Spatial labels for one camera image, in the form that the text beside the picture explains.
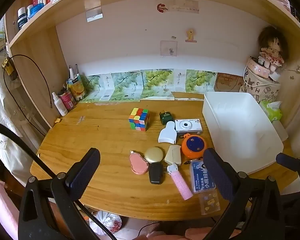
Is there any white spray bottle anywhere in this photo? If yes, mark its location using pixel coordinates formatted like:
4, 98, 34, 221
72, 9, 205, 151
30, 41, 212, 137
52, 92, 68, 117

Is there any white plastic scoop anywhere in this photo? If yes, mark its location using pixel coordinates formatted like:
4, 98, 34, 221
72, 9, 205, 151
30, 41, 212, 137
158, 121, 178, 144

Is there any pink hair roller comb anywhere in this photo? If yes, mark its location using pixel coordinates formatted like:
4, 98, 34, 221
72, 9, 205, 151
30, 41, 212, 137
167, 163, 193, 201

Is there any yellow hanging tag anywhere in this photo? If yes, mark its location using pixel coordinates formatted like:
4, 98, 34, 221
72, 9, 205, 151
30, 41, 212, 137
1, 57, 14, 75

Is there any thick black cable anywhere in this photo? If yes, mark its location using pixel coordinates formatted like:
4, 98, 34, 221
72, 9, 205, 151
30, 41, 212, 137
0, 119, 115, 240

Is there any white plastic bag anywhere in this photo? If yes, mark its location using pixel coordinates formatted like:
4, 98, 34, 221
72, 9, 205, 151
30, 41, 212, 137
89, 210, 122, 234

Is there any beige plastic case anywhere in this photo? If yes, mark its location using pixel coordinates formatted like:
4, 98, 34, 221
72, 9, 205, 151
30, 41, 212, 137
164, 144, 182, 166

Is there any brown cardboard with drawing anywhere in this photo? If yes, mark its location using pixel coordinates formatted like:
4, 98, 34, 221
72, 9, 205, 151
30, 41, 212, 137
214, 73, 244, 93

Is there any colourful puzzle cube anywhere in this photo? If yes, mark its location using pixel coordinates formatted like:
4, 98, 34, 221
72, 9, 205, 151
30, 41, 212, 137
129, 108, 150, 132

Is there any orange round clip-on gadget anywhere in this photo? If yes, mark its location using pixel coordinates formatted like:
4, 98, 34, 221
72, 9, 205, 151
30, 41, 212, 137
179, 133, 207, 159

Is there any blue label plastic box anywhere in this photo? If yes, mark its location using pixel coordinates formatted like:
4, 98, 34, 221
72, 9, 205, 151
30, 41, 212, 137
189, 159, 217, 194

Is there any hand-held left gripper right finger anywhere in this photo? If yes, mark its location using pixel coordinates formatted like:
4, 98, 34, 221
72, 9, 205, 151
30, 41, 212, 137
202, 147, 287, 240

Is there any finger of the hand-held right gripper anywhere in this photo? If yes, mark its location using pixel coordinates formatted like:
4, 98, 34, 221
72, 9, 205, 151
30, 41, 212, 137
276, 152, 300, 178

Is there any black charger plug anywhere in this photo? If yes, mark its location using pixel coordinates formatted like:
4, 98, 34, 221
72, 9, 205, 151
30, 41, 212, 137
148, 162, 165, 185

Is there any clear plastic wall pocket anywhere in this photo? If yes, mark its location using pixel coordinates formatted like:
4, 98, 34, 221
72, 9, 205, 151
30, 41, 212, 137
84, 0, 103, 23

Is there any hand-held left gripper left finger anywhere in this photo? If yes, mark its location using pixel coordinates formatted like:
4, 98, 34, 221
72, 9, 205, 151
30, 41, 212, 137
18, 147, 101, 240

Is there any thin black cable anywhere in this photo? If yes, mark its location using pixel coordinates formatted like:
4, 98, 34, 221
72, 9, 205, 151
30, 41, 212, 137
3, 54, 53, 108

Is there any white compact camera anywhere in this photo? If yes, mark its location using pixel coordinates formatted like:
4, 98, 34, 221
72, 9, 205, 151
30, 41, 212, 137
175, 119, 203, 135

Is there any printed fabric basket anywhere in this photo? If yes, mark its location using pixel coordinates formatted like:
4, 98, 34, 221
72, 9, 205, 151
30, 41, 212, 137
241, 65, 282, 103

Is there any dark green charger plug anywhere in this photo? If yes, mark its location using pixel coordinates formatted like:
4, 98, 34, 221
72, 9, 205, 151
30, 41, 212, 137
159, 110, 175, 126

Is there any red can pen holder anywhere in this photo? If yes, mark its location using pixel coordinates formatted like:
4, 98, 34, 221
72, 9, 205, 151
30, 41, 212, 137
58, 90, 77, 112

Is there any dark bottle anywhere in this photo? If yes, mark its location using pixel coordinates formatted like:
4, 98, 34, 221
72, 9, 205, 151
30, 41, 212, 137
16, 7, 28, 29

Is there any yellow bear wall sticker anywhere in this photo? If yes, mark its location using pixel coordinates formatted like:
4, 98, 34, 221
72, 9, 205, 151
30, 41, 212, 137
185, 29, 197, 43

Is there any green tissue pack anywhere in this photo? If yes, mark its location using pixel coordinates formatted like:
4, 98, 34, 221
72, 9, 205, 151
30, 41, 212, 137
260, 100, 283, 122

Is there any clear patterned plastic box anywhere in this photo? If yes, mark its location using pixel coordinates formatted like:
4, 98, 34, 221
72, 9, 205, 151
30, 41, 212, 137
199, 191, 221, 215

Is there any pink chair cushion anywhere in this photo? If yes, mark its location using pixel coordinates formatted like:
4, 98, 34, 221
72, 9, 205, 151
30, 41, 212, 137
0, 179, 19, 240

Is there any white lace curtain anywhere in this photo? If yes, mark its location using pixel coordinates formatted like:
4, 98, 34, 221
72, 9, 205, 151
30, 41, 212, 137
0, 37, 40, 185

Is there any clear square wall sticker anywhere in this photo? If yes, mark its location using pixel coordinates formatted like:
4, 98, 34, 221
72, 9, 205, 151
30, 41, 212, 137
160, 40, 178, 57

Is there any pink fleece clothing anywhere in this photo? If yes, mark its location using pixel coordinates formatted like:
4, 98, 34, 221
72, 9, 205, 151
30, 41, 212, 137
135, 226, 213, 240

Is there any white plastic storage bin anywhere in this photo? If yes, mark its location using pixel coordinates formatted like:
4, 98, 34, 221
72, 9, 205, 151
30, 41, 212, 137
202, 92, 284, 175

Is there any pink heart-shaped case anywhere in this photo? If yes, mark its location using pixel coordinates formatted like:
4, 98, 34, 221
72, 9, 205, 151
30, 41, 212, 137
129, 151, 149, 175

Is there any brown-haired rag doll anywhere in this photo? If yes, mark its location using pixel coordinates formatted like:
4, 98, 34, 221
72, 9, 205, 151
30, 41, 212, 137
257, 26, 289, 73

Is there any pink round tin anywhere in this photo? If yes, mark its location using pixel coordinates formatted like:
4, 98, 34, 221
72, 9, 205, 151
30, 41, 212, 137
247, 56, 270, 79

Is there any gold round compact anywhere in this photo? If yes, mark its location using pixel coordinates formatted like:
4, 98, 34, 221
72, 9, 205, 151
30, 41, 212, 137
144, 147, 163, 164

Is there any white oblong case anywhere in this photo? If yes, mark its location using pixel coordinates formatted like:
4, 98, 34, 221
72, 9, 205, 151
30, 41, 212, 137
272, 120, 289, 142

